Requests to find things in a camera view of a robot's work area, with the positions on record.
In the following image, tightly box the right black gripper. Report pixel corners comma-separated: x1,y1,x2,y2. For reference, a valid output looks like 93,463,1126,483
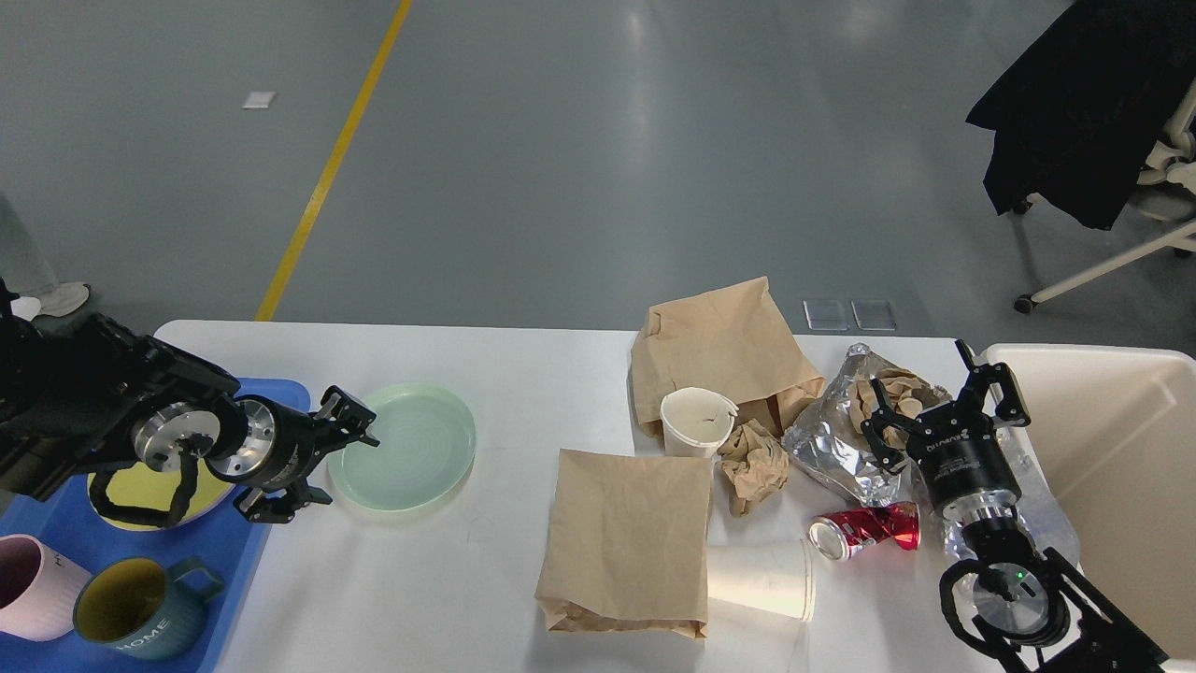
861,339,1031,521

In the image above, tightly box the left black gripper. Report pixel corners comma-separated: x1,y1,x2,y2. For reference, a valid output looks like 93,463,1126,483
206,386,380,524

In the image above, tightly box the mint green plate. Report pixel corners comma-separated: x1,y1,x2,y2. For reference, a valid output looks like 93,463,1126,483
328,383,476,512

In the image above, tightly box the teal mug yellow inside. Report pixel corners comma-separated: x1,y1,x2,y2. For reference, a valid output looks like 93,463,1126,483
72,555,225,662

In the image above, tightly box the pink ribbed mug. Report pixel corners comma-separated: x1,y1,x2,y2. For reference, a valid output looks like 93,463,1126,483
1,534,93,642

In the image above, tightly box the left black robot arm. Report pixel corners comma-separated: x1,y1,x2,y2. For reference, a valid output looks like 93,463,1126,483
1,290,377,530

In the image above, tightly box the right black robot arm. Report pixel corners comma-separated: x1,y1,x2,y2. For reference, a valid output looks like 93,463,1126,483
861,339,1168,672

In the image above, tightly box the brown paper in foil bag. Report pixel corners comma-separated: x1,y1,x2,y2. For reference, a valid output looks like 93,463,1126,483
848,367,953,432

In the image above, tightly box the silver foil bag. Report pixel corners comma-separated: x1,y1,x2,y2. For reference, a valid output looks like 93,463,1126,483
782,342,901,507

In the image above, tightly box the floor outlet plate right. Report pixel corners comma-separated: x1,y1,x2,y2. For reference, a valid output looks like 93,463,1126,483
850,299,898,332

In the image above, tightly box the floor outlet plate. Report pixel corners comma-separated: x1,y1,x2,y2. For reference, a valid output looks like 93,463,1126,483
803,299,850,332
850,299,898,332

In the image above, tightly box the floor outlet plate left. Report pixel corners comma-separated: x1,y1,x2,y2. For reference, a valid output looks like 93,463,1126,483
803,299,850,332

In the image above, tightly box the beige plastic bin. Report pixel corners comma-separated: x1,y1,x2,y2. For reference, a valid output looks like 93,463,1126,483
984,344,1195,672

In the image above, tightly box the crushed red soda can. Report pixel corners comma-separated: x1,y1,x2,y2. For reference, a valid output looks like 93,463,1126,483
807,501,921,562

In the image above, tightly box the yellow plate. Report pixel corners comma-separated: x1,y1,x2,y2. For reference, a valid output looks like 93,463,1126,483
84,463,234,532

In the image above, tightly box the crumpled brown paper ball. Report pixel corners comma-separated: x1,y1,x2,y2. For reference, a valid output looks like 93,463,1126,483
715,420,791,516

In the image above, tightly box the crumpled large brown paper bag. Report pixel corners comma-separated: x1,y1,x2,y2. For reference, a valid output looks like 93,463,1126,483
631,277,826,438

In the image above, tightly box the lying white paper cup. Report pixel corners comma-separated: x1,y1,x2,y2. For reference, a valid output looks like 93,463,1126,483
706,540,817,623

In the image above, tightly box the upright white paper cup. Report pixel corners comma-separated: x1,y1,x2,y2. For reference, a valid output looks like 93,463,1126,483
661,387,739,460

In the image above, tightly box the person's white shoe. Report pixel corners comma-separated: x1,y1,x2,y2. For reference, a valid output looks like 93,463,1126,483
36,281,93,318

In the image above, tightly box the black jacket on chair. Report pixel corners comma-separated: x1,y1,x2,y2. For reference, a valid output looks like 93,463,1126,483
966,1,1195,230

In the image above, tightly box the flat brown paper bag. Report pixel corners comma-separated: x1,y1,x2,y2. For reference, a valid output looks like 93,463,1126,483
533,449,713,640

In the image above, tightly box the white office chair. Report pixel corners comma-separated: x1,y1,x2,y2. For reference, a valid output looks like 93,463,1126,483
1013,84,1195,314

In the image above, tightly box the person's grey trouser leg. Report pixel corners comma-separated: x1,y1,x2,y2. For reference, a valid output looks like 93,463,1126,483
1,192,59,296

